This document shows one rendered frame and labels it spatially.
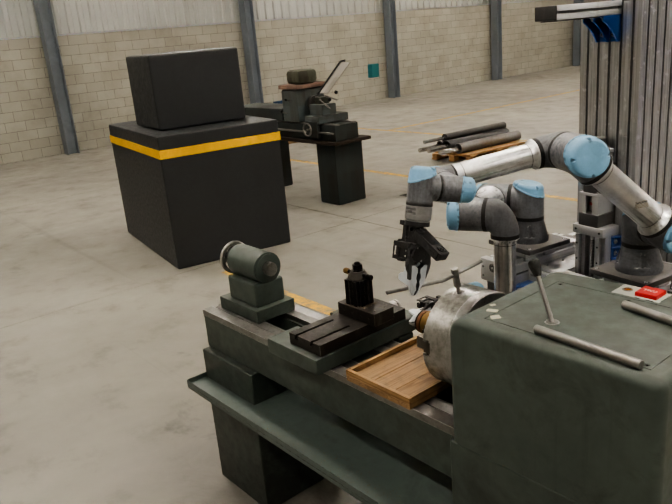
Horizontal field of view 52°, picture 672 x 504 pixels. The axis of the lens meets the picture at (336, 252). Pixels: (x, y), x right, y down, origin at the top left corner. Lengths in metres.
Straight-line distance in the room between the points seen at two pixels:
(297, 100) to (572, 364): 7.20
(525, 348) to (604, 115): 1.17
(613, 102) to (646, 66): 0.16
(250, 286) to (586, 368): 1.66
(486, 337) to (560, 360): 0.21
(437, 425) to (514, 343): 0.51
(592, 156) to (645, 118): 0.58
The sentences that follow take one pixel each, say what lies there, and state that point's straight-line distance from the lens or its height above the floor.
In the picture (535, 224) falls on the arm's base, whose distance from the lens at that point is 2.79.
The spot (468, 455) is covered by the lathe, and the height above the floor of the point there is 0.84.
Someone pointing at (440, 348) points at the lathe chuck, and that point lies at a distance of 2.07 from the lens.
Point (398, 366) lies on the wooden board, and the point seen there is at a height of 0.88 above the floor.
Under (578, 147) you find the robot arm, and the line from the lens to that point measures 2.09.
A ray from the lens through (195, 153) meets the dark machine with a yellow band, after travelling 6.54.
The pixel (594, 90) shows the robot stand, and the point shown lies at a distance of 2.72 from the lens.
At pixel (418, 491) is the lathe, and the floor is 0.54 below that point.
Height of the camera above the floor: 2.01
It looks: 18 degrees down
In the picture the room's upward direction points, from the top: 5 degrees counter-clockwise
